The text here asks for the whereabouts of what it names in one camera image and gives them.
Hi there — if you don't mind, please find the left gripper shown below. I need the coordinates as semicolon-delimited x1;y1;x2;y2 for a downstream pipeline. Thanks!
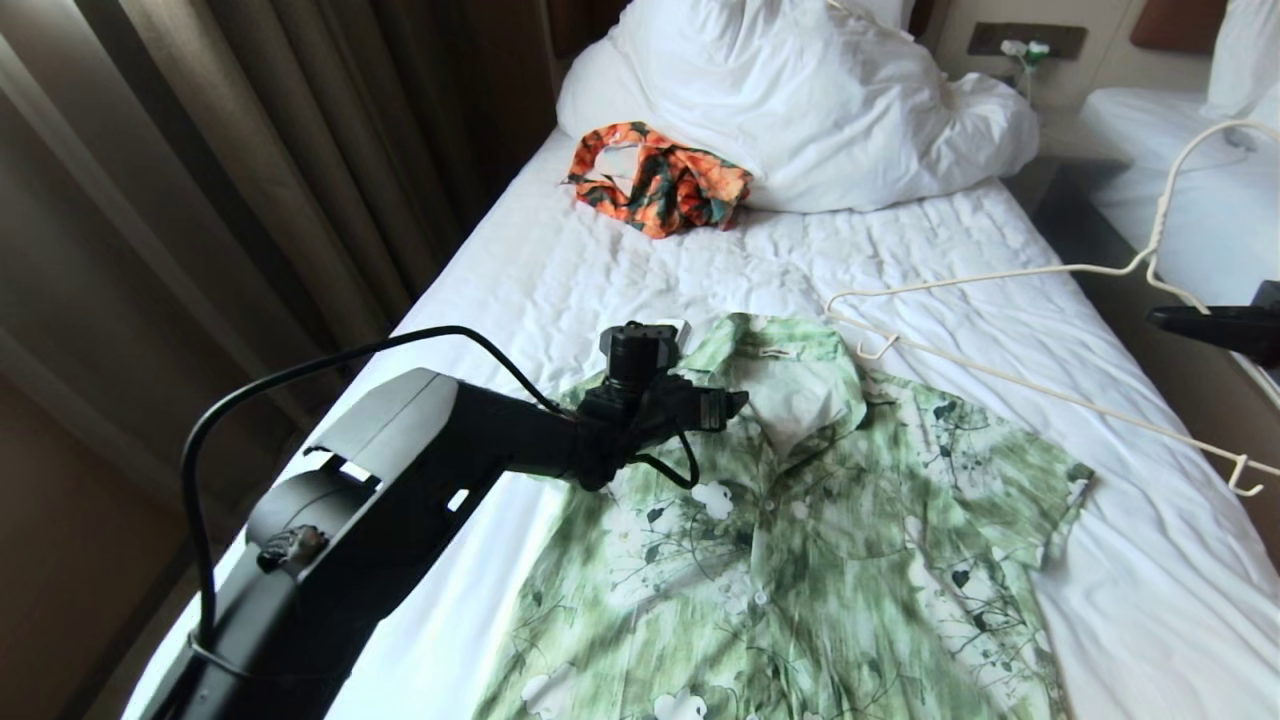
636;374;750;448

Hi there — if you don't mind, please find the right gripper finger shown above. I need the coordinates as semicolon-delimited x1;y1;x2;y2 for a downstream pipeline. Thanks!
1145;281;1280;368

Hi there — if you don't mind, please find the white wire hanger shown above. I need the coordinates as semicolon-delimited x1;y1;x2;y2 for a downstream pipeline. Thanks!
826;120;1280;498

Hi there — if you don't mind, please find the white neighbouring bed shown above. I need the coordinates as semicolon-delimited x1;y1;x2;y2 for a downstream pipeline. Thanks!
1078;84;1280;309

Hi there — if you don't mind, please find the green floral shirt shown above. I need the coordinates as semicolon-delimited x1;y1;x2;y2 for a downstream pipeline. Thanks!
472;312;1097;720

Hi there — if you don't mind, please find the orange patterned shirt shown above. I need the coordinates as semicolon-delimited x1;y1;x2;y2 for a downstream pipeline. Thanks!
564;121;754;240

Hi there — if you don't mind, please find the white pillow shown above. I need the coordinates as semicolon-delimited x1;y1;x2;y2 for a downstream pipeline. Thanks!
1198;0;1280;123

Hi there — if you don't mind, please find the brown padded headboard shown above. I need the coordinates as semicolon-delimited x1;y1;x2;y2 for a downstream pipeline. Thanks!
1129;0;1230;57

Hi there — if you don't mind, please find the white duvet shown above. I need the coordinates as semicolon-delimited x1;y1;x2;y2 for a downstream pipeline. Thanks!
555;0;1042;215

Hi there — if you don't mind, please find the white and green plug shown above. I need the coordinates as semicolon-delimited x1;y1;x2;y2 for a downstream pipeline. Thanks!
1000;38;1052;103

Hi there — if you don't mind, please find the brown curtain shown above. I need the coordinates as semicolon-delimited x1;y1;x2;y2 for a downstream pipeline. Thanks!
0;0;558;720

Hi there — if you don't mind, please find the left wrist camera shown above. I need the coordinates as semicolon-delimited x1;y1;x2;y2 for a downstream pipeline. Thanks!
598;319;693;393

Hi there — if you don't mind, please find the dark wall switch panel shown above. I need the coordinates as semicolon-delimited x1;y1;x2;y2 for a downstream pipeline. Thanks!
967;21;1089;60

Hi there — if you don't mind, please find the black cable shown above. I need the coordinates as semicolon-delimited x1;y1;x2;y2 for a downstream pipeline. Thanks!
180;325;567;651

